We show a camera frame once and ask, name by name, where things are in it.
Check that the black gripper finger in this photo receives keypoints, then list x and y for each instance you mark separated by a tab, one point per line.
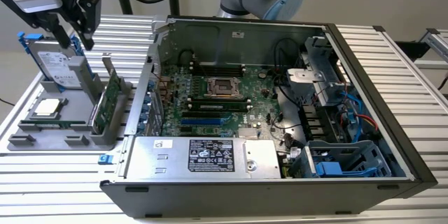
88	40
62	37

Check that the graphics card with black cooler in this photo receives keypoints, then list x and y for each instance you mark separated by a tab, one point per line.
108	95

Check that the hard disk in blue carrier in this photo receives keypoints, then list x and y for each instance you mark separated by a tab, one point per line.
52	61

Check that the grey parts rack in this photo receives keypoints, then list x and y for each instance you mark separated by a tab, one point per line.
70	108

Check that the silver CPU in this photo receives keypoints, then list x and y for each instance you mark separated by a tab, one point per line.
46	107

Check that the green RAM stick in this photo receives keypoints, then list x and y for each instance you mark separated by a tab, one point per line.
52	123

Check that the black RAM slot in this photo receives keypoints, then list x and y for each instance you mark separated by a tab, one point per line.
220	65
220	71
220	68
216	101
188	107
216	110
216	98

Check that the CPU socket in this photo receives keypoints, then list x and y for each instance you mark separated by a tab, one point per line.
224	86

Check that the long black expansion slot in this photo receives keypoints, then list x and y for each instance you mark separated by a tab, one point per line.
201	115

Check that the black labelled RAM stick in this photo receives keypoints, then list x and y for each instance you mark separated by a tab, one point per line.
213	106

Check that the short black expansion slot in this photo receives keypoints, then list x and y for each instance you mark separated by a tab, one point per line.
185	129

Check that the blue expansion slot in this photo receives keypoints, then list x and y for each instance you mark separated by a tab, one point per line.
201	121

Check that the green motherboard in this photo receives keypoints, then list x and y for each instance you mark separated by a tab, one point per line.
254	90

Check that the silver coin battery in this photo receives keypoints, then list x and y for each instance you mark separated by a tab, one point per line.
262	74

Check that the silver power supply unit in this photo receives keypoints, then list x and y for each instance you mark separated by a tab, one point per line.
174	161

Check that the small silver heatsink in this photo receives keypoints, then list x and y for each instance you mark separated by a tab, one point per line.
249	132

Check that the metal drive cage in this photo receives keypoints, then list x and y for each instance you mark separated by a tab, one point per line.
314	77

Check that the black open PC case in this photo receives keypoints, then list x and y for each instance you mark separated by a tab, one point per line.
244	200

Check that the grey plastic disk bay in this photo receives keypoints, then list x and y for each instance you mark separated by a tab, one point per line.
336	148

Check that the blue plastic bay block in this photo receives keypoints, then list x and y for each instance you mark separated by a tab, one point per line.
328	169

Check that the neighbouring metal slat table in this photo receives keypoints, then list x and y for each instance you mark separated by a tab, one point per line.
437	40

